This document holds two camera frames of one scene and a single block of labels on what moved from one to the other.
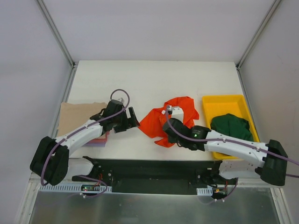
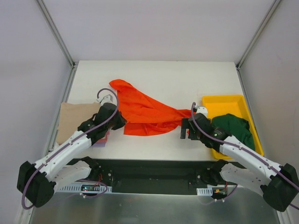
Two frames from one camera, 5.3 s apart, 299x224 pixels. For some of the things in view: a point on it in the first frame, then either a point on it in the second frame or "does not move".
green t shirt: [232, 125] does not move
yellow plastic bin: [214, 106] does not move
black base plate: [157, 176] does not move
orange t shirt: [153, 125] → [142, 116]
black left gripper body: [126, 120] does not move
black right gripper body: [170, 137] → [189, 127]
